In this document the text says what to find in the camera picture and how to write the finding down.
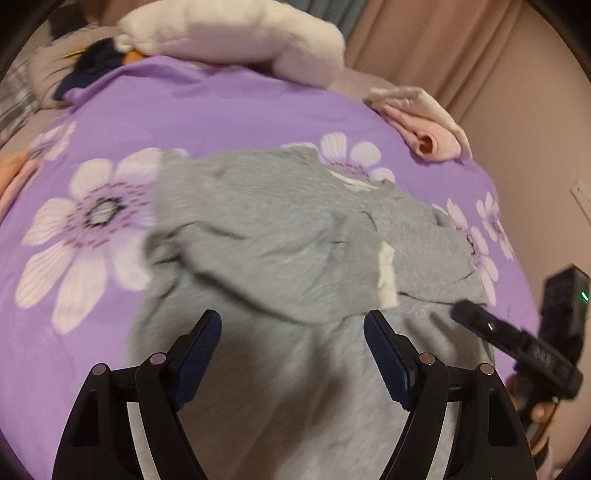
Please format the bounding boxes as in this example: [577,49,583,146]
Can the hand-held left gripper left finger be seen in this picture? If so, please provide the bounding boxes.
[52,309,223,480]

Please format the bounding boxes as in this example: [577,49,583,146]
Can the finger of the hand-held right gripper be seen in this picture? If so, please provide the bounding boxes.
[450,299,532,358]

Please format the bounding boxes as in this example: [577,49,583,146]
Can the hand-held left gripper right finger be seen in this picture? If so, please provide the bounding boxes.
[363,309,539,480]

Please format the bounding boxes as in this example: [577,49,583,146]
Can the grey sweatshirt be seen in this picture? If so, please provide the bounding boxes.
[126,145,497,480]

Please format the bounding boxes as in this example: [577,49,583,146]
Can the folded pink clothes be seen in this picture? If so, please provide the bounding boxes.
[367,85,472,163]

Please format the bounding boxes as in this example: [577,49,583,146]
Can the person's right hand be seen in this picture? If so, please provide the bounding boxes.
[529,399,561,426]

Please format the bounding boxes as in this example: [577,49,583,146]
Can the purple floral bedsheet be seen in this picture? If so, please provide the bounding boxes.
[0,54,536,480]

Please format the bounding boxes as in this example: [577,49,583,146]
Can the pink cloth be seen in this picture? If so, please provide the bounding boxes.
[0,151,43,221]

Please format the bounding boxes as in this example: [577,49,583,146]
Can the beige curtain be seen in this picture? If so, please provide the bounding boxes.
[344,0,539,123]

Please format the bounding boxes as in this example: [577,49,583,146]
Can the dark navy cloth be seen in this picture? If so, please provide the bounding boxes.
[52,39,141,101]

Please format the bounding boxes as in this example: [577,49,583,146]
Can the grey plaid cloth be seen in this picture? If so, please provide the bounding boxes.
[0,59,40,146]

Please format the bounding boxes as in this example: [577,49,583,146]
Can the white plush toy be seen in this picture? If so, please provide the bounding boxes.
[115,0,348,88]

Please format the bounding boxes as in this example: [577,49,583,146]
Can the white wall power strip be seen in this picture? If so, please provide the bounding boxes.
[571,181,591,214]

